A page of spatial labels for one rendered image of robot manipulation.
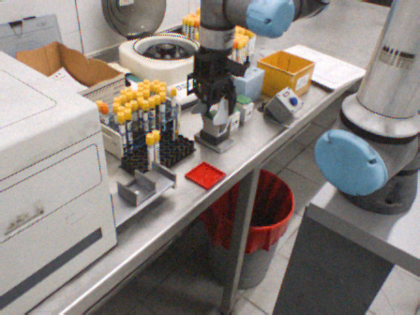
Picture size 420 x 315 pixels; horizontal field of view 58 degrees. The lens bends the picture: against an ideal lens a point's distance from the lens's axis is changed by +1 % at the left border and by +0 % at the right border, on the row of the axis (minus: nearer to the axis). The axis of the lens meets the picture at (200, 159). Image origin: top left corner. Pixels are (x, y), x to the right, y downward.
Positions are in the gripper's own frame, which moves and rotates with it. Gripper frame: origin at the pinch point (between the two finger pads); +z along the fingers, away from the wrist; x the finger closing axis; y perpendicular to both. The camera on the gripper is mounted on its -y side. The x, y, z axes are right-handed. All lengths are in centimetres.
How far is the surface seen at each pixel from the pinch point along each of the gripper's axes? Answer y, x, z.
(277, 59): -43.3, -8.6, -0.9
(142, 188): 27.4, 3.5, 2.1
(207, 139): 2.5, -0.1, 4.0
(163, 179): 22.5, 4.4, 2.1
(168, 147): 12.4, -4.2, 3.6
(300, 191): -97, -7, 94
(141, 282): 4, -29, 94
